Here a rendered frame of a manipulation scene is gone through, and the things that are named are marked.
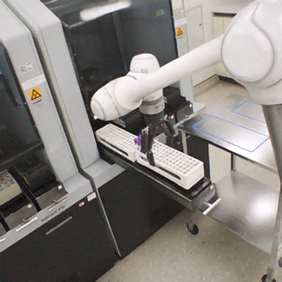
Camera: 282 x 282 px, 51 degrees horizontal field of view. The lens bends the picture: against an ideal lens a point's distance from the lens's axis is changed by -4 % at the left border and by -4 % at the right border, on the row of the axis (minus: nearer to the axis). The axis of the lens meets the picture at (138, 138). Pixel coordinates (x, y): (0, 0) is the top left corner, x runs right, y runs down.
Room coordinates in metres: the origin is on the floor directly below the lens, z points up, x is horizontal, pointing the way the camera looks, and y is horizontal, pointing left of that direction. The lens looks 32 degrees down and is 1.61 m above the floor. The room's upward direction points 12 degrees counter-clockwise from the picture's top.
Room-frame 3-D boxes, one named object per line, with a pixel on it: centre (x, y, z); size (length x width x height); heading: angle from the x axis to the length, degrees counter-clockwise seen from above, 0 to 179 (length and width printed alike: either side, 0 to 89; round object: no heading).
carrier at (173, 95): (1.57, -0.24, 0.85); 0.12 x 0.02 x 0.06; 123
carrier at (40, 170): (1.09, 0.47, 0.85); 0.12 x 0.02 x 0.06; 124
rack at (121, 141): (1.24, 0.08, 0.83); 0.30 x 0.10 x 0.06; 34
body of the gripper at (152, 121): (1.00, -0.07, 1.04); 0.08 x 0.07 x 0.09; 124
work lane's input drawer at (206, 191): (1.09, -0.02, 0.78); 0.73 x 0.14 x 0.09; 34
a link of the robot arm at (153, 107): (1.00, -0.07, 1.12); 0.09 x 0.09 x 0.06
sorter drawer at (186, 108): (1.76, -0.11, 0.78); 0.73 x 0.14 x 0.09; 34
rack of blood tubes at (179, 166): (0.97, -0.09, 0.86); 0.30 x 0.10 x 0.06; 34
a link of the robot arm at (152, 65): (1.00, -0.06, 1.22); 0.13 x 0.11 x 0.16; 130
